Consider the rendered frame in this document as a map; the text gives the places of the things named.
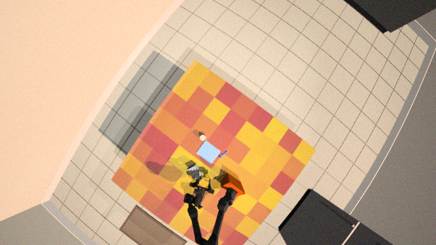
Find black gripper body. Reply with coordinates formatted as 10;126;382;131
189;182;215;199

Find light blue flat mat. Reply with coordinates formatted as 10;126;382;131
197;141;221;164

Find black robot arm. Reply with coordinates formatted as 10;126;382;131
183;187;238;245

